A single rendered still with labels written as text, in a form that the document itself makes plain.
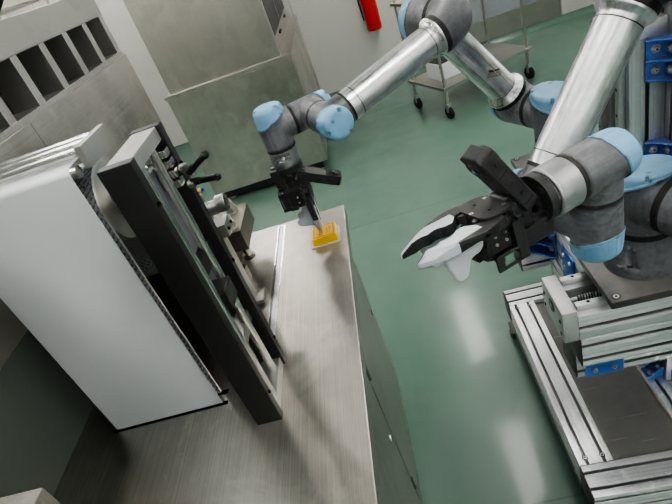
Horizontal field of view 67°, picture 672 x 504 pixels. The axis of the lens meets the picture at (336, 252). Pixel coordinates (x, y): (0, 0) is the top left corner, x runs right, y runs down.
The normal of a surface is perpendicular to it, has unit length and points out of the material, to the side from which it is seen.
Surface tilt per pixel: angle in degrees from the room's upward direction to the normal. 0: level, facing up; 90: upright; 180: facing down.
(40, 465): 90
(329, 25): 90
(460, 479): 0
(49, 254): 90
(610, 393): 0
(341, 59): 90
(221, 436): 0
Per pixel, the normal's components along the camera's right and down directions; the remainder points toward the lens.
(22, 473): 0.95, -0.28
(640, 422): -0.31, -0.79
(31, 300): 0.04, 0.55
